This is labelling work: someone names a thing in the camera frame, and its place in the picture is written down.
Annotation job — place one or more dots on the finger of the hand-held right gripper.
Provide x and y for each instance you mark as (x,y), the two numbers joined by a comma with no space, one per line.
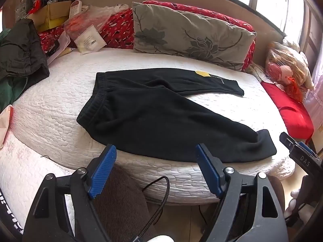
(294,147)

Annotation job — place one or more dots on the pink sheet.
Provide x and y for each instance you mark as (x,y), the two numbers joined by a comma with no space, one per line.
(315,98)

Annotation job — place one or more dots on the yellow tag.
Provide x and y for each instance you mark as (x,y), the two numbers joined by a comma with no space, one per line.
(203,73)

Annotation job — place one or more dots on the white quilted mattress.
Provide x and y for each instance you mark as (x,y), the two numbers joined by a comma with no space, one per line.
(58,111)

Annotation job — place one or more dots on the doll with orange hair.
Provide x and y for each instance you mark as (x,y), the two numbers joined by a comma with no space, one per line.
(290,78)

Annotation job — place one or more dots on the person's right hand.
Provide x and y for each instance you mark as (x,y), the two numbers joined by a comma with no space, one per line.
(296,201)

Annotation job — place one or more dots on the red patterned pillow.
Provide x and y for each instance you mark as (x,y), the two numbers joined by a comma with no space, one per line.
(118,30)

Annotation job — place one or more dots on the plain red pillow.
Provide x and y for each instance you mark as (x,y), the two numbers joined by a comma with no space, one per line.
(287,105)

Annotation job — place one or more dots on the clear bag of beige cloth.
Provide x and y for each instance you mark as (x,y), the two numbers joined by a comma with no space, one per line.
(285,58)

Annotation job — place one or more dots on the clear bag with orange item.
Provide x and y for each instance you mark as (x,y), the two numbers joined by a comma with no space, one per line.
(85,20)

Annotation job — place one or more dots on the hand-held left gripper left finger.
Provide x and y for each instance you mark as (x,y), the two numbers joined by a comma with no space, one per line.
(103,169)

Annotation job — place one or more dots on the white bottle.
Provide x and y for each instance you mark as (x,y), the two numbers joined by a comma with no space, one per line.
(75,7)

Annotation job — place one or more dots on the grey floral pillow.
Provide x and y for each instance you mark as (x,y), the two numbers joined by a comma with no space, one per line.
(186,35)

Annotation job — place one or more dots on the green cloth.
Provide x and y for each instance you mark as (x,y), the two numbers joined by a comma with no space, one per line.
(10,90)

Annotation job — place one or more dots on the dark jacket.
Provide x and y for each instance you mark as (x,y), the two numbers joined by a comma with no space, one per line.
(21,53)

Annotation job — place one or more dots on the pale pink bag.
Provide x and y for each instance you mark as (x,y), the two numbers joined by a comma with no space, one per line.
(5,123)

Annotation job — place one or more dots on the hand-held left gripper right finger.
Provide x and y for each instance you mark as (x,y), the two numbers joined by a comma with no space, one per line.
(205,167)

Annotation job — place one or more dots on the person's brown trouser leg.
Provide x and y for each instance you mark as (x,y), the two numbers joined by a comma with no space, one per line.
(123,206)

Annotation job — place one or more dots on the black pants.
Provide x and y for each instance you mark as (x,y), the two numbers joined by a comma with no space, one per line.
(156,116)

